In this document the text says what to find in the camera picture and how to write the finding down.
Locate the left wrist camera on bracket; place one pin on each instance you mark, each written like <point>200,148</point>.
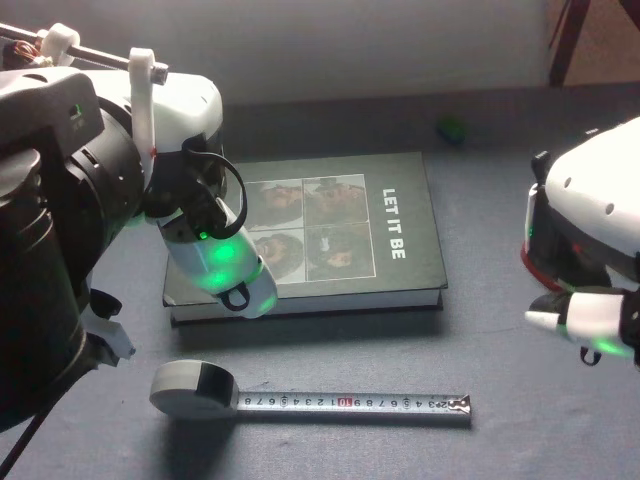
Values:
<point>112,340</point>

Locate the black Let It Be book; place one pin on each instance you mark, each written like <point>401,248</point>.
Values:
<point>400,200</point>

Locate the dark wooden furniture leg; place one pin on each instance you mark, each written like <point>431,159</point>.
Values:
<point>570,35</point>

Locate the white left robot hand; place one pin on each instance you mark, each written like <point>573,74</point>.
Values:
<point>220,260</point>

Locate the grey tape measure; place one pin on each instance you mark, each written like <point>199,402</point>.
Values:
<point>192,395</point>

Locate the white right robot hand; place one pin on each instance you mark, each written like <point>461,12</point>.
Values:
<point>590,190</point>

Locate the green cylinder block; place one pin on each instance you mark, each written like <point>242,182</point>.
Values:
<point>453,131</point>

